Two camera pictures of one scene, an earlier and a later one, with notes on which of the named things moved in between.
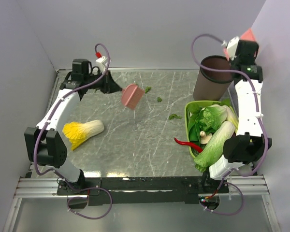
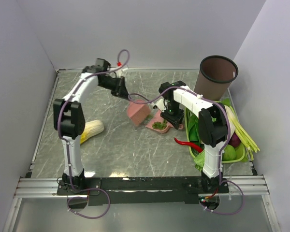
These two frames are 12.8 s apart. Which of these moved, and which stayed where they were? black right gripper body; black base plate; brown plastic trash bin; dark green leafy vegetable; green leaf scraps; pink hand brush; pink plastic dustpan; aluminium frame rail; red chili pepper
Moved: pink plastic dustpan; black right gripper body; pink hand brush; green leaf scraps
Stayed: dark green leafy vegetable; red chili pepper; aluminium frame rail; black base plate; brown plastic trash bin
